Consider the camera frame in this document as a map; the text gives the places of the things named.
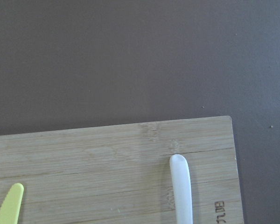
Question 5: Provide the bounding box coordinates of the white plastic spoon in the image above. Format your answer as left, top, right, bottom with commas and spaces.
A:
169, 154, 193, 224

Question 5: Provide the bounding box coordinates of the yellow plastic knife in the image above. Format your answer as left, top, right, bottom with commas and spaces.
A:
0, 183, 24, 224

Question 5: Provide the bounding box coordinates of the bamboo cutting board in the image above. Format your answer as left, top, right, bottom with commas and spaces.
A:
0, 116, 244, 224

